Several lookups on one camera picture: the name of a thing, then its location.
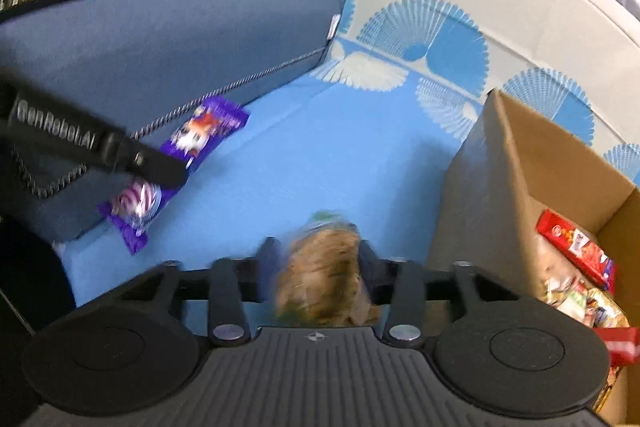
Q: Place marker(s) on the purple chocolate bar wrapper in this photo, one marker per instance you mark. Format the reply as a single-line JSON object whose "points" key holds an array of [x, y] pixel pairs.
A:
{"points": [[210, 127]]}

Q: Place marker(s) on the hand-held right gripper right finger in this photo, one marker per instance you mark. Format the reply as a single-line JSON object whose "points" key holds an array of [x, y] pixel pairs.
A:
{"points": [[369, 272]]}

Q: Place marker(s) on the white fabric tag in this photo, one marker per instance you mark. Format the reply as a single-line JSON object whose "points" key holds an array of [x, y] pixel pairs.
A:
{"points": [[334, 28]]}

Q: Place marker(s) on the cardboard box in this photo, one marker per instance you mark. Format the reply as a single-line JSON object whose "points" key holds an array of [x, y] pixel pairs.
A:
{"points": [[480, 207]]}

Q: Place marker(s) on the large red snack packet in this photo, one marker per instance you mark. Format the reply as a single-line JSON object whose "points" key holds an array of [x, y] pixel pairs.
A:
{"points": [[565, 232]]}

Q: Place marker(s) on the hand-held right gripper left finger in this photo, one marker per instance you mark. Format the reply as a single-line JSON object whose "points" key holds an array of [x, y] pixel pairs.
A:
{"points": [[267, 272]]}

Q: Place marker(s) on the round nut cookie packet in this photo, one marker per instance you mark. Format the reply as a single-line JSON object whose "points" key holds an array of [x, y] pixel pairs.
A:
{"points": [[322, 272]]}

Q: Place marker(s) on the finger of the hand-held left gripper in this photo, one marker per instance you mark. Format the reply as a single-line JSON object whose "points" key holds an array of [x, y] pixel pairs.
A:
{"points": [[155, 169]]}

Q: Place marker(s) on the plain red snack packet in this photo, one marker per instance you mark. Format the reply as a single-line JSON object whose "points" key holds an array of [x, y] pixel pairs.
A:
{"points": [[622, 344]]}

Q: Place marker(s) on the white packet with green label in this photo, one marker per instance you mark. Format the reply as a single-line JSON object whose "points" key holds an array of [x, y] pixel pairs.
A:
{"points": [[567, 299]]}

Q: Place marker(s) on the blue fan-print cloth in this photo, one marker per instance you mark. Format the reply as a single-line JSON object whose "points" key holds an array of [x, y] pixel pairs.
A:
{"points": [[350, 157]]}

